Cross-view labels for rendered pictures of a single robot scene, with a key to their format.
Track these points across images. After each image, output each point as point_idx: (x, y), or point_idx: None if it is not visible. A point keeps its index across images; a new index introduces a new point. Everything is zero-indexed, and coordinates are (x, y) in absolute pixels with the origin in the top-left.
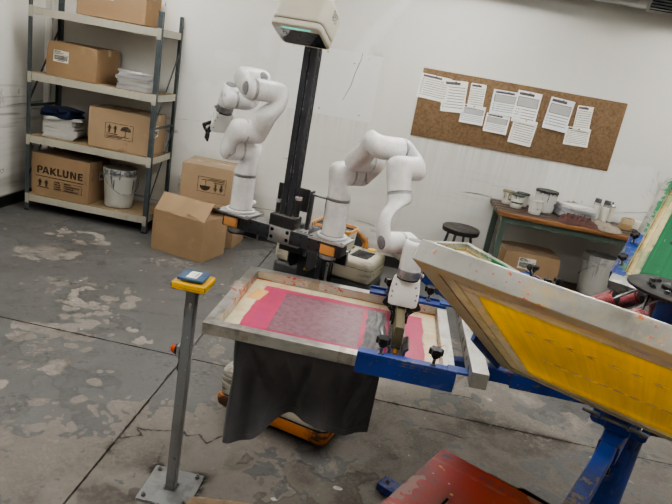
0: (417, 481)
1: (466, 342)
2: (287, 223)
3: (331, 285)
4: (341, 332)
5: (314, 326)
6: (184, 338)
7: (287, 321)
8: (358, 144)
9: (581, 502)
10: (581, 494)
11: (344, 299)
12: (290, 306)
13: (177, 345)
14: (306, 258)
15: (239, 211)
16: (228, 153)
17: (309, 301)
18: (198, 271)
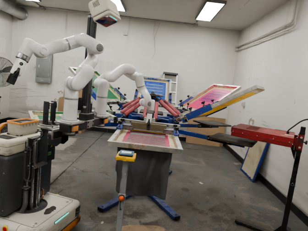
0: (245, 129)
1: (162, 123)
2: (92, 116)
3: (118, 132)
4: (155, 138)
5: (155, 140)
6: (125, 188)
7: (155, 143)
8: (120, 70)
9: (204, 134)
10: (201, 134)
11: (122, 135)
12: (140, 142)
13: (124, 194)
14: (68, 136)
15: (78, 120)
16: (84, 86)
17: (131, 139)
18: (120, 151)
